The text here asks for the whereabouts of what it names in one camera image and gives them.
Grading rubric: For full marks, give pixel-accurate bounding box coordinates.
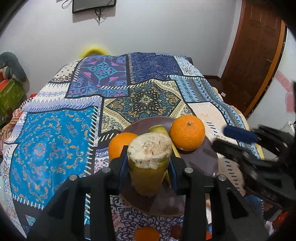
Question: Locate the brown wooden door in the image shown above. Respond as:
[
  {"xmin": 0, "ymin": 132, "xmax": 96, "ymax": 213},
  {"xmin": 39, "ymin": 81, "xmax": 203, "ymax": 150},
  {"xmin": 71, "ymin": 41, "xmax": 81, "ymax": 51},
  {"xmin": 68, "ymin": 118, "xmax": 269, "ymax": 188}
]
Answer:
[{"xmin": 222, "ymin": 1, "xmax": 287, "ymax": 116}]

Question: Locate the wall-mounted black television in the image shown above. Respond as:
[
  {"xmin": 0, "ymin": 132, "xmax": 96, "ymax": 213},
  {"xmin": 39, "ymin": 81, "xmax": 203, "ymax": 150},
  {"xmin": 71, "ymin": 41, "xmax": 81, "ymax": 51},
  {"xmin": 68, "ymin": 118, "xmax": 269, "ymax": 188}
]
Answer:
[{"xmin": 72, "ymin": 0, "xmax": 116, "ymax": 14}]

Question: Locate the green and orange box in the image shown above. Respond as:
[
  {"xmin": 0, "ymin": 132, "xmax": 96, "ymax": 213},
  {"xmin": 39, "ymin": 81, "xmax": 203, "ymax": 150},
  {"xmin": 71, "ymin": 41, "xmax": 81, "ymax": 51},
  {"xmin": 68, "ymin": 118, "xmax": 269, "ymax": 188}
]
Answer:
[{"xmin": 1, "ymin": 78, "xmax": 25, "ymax": 126}]

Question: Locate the white cabinet with stickers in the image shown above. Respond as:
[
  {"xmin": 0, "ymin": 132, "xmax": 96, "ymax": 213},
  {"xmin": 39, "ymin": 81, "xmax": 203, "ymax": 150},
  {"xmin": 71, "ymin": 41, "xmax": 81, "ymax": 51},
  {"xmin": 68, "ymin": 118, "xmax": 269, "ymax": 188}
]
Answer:
[{"xmin": 280, "ymin": 121, "xmax": 295, "ymax": 137}]

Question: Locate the dark purple round plate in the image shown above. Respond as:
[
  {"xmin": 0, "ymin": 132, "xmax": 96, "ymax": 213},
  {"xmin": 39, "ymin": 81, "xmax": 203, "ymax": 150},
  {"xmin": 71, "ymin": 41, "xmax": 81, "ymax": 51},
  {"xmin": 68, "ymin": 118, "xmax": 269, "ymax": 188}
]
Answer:
[{"xmin": 120, "ymin": 116, "xmax": 220, "ymax": 217}]

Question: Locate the small mandarin on cloth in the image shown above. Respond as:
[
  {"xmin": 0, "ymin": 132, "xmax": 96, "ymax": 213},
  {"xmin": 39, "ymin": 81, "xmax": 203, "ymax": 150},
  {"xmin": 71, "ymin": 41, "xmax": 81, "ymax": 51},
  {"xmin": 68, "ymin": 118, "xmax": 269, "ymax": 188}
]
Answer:
[{"xmin": 134, "ymin": 226, "xmax": 160, "ymax": 241}]

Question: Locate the grey plush toy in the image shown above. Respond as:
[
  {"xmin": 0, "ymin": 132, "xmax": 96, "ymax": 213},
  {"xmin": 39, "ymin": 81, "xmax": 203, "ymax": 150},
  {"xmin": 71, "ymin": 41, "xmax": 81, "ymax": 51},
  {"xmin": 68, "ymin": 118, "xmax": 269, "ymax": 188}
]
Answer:
[{"xmin": 1, "ymin": 52, "xmax": 27, "ymax": 83}]

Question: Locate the yellow pillow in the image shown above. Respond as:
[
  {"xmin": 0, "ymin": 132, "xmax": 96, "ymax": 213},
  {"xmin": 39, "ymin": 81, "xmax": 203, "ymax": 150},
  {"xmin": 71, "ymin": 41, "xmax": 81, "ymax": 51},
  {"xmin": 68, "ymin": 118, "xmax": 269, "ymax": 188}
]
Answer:
[{"xmin": 79, "ymin": 45, "xmax": 109, "ymax": 58}]

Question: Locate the patchwork patterned bedspread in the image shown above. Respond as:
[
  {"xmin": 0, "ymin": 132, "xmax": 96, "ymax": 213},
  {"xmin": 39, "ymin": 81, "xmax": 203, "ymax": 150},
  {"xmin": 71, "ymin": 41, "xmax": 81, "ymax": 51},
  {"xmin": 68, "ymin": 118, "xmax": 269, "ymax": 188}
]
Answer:
[{"xmin": 0, "ymin": 52, "xmax": 265, "ymax": 241}]

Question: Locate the orange mandarin left on plate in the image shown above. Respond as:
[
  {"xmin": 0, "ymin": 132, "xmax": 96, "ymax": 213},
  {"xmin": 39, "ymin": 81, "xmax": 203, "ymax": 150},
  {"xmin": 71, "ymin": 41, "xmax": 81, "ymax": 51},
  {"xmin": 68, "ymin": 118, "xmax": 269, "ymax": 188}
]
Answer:
[{"xmin": 108, "ymin": 132, "xmax": 138, "ymax": 162}]

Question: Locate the red tomato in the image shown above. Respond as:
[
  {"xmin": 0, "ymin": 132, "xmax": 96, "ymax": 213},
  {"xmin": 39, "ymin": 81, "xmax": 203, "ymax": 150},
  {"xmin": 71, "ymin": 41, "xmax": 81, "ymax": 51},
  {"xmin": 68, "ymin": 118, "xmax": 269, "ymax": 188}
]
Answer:
[{"xmin": 206, "ymin": 231, "xmax": 212, "ymax": 240}]

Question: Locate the orange mandarin on plate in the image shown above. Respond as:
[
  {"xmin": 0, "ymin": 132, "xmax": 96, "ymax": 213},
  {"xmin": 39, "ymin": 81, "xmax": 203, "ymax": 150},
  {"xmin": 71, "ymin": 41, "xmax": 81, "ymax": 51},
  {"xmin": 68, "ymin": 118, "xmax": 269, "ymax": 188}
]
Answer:
[
  {"xmin": 169, "ymin": 115, "xmax": 206, "ymax": 152},
  {"xmin": 108, "ymin": 132, "xmax": 138, "ymax": 162}
]

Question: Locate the orange mandarin right on plate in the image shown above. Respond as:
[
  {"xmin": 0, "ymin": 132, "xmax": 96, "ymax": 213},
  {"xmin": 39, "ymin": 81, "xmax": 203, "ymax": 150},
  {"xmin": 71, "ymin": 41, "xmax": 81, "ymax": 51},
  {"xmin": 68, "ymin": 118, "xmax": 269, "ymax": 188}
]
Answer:
[{"xmin": 169, "ymin": 115, "xmax": 206, "ymax": 152}]

